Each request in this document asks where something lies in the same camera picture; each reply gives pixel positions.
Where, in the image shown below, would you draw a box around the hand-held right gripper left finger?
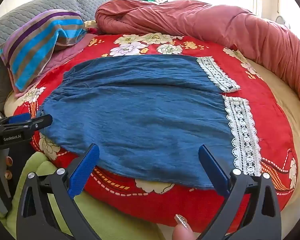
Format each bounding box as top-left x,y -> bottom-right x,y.
16,143 -> 102,240

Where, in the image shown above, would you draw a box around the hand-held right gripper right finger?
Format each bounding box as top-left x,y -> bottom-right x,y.
198,144 -> 282,240

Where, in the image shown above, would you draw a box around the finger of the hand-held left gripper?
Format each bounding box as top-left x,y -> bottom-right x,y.
0,114 -> 53,137
0,113 -> 32,128

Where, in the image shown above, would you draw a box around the blue pants with lace trim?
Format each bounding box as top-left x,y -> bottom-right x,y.
39,54 -> 263,189

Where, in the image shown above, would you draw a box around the person's left hand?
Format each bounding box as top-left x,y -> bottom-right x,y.
4,156 -> 13,180

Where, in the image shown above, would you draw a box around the red floral blanket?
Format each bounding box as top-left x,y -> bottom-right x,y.
14,32 -> 299,233

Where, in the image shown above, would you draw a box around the striped towel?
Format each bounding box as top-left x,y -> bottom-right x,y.
0,9 -> 87,92

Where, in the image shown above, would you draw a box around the beige mattress cover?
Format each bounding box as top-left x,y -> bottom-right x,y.
247,60 -> 300,230

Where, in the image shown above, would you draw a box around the grey quilted headboard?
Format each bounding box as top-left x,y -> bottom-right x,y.
0,0 -> 123,110

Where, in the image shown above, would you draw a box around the red padded quilt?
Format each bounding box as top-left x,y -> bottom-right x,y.
95,0 -> 300,117

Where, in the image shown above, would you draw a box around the white rounded object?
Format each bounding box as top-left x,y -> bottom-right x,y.
275,15 -> 290,28

